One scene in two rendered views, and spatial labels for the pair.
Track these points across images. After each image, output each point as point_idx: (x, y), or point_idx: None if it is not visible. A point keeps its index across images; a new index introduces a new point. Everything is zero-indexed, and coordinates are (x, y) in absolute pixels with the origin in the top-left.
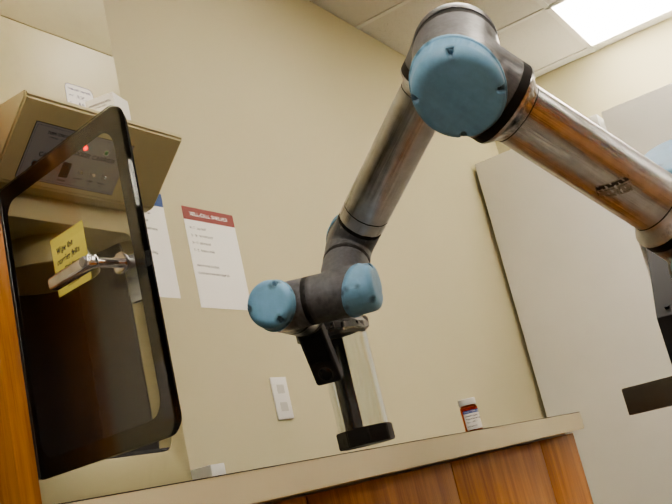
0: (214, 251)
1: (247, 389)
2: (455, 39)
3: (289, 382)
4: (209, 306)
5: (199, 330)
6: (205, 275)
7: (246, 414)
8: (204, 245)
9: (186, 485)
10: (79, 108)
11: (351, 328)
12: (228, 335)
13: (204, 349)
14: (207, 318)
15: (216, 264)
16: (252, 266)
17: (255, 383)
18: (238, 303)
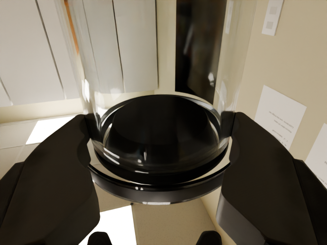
0: (272, 130)
1: (300, 31)
2: None
3: (260, 28)
4: (298, 103)
5: (320, 92)
6: (288, 122)
7: (315, 8)
8: (277, 137)
9: None
10: None
11: (5, 230)
12: (293, 77)
13: (326, 76)
14: (305, 96)
15: (275, 123)
16: (250, 107)
17: (289, 34)
18: (271, 93)
